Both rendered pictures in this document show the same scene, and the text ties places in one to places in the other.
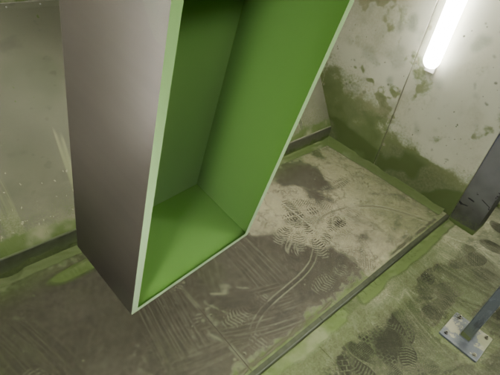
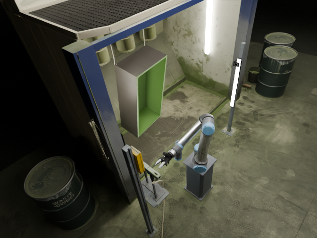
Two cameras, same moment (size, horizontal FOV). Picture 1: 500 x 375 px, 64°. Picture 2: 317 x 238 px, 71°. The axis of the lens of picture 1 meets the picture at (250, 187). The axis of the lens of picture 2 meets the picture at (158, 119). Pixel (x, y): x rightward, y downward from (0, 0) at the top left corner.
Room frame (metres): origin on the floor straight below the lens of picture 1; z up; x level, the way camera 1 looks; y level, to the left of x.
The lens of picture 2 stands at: (-1.55, -0.24, 2.95)
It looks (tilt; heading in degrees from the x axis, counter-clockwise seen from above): 42 degrees down; 5
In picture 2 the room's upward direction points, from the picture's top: 8 degrees counter-clockwise
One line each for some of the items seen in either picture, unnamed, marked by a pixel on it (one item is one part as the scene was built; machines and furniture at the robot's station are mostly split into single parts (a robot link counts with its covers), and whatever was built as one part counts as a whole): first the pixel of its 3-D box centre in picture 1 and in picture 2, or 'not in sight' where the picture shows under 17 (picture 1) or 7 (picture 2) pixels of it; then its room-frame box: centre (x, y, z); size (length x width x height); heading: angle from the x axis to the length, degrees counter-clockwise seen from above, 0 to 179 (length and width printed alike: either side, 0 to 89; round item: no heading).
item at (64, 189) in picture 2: not in sight; (64, 194); (-0.11, 1.23, 0.44); 0.59 x 0.58 x 0.89; 118
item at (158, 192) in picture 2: not in sight; (150, 181); (-0.30, 0.04, 0.95); 0.26 x 0.15 x 0.32; 47
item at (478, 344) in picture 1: (465, 335); (229, 131); (1.25, -1.21, 0.01); 0.20 x 0.20 x 0.01; 47
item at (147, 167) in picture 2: not in sight; (143, 168); (-0.21, 0.11, 1.05); 0.49 x 0.05 x 0.23; 47
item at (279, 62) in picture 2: not in sight; (274, 72); (2.33, -2.29, 0.44); 0.59 x 0.58 x 0.89; 151
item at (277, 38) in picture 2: not in sight; (279, 38); (2.95, -2.52, 0.86); 0.54 x 0.54 x 0.01
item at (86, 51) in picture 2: not in sight; (112, 144); (0.07, 0.46, 1.14); 0.18 x 0.18 x 2.29; 47
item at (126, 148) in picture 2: not in sight; (141, 199); (-0.42, 0.15, 0.82); 0.06 x 0.06 x 1.64; 47
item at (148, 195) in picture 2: not in sight; (151, 191); (-0.32, 0.05, 0.78); 0.31 x 0.23 x 0.01; 47
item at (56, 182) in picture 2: not in sight; (50, 176); (-0.12, 1.23, 0.86); 0.54 x 0.54 x 0.01
